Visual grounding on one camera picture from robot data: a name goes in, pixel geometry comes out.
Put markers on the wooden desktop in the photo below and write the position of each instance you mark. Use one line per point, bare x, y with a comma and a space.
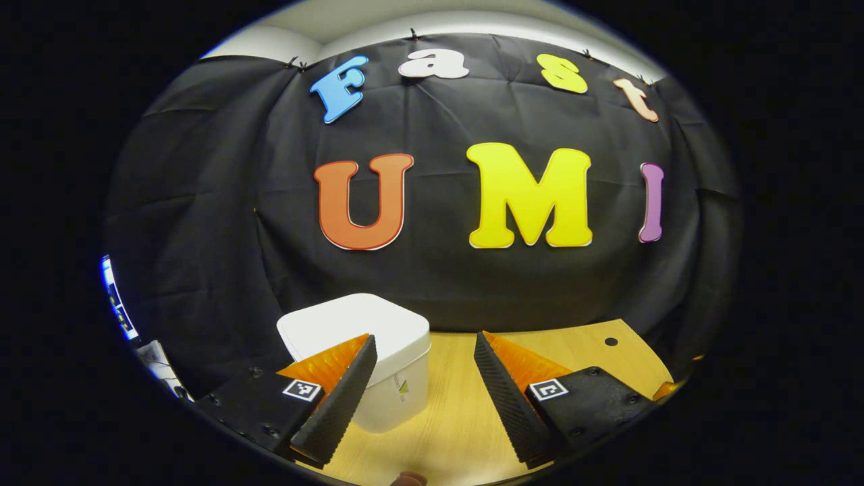
452, 405

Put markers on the black backdrop cloth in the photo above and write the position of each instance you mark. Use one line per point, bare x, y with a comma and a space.
439, 277

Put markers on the white desktop garbage bin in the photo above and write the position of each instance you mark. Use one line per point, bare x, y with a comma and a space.
337, 320

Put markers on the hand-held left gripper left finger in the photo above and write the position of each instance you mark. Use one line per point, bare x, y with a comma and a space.
337, 405

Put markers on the lit monitor screen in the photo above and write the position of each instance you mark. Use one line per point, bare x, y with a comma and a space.
118, 300

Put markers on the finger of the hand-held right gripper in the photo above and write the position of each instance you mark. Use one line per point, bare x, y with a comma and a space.
665, 390

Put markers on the white device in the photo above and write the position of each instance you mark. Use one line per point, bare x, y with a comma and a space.
158, 368

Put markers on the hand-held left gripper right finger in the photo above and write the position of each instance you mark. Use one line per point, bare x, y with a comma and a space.
513, 401

